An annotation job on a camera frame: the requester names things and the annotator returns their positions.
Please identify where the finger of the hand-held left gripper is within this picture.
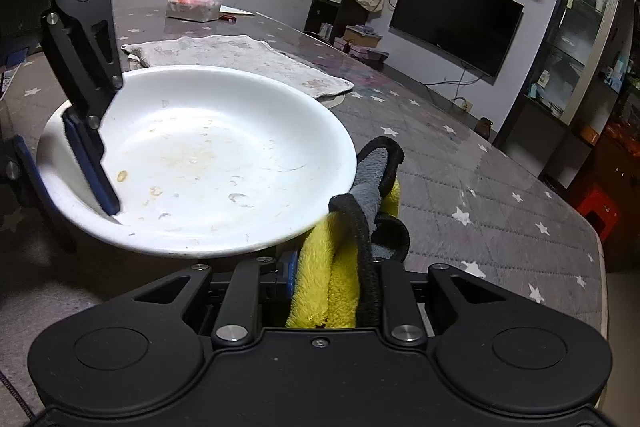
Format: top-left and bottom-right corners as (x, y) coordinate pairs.
(0, 134), (41, 210)
(41, 0), (124, 216)

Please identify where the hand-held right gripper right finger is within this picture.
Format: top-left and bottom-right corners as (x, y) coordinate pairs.
(375, 258), (503, 344)

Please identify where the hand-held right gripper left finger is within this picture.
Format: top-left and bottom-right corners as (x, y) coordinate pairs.
(132, 253), (297, 348)

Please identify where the yellow and grey cleaning cloth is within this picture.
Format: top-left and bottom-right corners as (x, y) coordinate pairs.
(285, 138), (411, 329)

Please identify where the white bowl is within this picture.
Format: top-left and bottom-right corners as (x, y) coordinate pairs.
(37, 65), (359, 258)

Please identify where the grey star-print table cover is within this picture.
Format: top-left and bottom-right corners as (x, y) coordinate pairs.
(0, 4), (609, 340)

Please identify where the white stained towel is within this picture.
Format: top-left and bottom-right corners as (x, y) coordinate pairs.
(121, 35), (355, 100)

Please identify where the round beige mat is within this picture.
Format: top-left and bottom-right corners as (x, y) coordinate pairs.
(314, 91), (352, 108)

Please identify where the red plastic stool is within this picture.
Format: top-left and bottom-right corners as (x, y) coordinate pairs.
(574, 186), (622, 244)

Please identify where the stack of boxes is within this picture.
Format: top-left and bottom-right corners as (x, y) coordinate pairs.
(334, 25), (391, 62)

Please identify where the black television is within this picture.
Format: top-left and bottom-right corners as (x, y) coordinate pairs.
(388, 0), (525, 86)

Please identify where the glass display cabinet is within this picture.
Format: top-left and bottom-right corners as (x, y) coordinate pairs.
(492, 0), (640, 192)

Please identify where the black cable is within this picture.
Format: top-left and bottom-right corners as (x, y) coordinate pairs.
(0, 369), (36, 423)

